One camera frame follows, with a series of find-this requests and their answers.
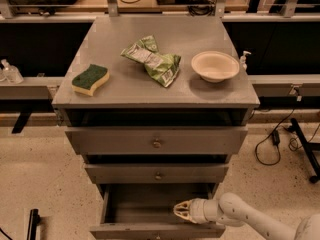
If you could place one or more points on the green yellow sponge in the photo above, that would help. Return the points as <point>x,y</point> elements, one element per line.
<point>89,80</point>

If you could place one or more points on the grey drawer cabinet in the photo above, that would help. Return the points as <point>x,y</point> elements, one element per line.
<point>130,98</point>

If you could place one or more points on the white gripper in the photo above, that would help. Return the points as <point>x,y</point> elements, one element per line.
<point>199,209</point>

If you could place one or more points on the black floor bar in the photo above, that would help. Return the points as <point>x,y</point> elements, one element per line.
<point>34,220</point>

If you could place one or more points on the grey top drawer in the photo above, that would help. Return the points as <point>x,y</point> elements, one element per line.
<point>156,140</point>

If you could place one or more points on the grey bottom drawer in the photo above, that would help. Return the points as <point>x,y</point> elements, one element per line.
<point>145,212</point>

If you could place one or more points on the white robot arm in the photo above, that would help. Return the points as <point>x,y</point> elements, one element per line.
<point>231,210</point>

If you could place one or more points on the black stand leg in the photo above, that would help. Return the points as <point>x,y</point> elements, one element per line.
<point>309,148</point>

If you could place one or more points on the grey middle drawer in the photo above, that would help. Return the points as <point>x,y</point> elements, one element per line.
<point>156,173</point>

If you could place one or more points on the grey drawer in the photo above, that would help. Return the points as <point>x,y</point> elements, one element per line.
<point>156,140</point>
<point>156,173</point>
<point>145,212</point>

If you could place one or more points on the green crumpled chip bag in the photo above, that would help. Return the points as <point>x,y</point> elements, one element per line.
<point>163,68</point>

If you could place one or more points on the white pump bottle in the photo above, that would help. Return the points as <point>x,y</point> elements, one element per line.
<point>243,59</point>

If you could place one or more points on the white bowl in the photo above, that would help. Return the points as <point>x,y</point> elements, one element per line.
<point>214,66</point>

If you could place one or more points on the clear sanitizer bottle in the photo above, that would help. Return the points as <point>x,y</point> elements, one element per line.
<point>11,72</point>

